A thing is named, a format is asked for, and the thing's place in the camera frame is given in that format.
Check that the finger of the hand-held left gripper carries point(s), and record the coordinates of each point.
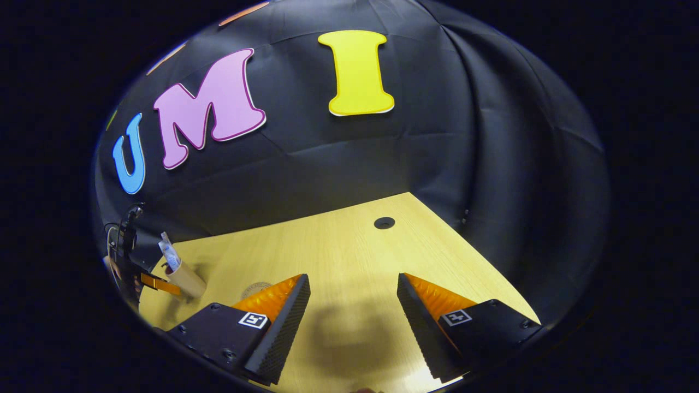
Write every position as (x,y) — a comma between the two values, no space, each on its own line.
(158,284)

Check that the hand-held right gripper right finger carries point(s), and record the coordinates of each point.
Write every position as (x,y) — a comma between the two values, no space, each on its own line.
(420,333)

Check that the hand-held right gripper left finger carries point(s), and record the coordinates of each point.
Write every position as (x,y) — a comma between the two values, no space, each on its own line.
(284,333)

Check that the beige cup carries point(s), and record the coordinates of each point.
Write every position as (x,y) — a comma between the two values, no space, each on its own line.
(188,281)

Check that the white toothpaste tube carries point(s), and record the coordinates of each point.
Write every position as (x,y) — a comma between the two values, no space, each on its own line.
(170,255)

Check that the round wooden coaster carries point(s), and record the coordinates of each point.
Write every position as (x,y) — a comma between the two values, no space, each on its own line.
(254,288)

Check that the wooden desktop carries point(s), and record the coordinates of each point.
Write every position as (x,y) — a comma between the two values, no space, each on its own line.
(349,256)

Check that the black backdrop cloth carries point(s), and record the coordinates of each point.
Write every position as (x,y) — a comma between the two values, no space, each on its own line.
(437,136)

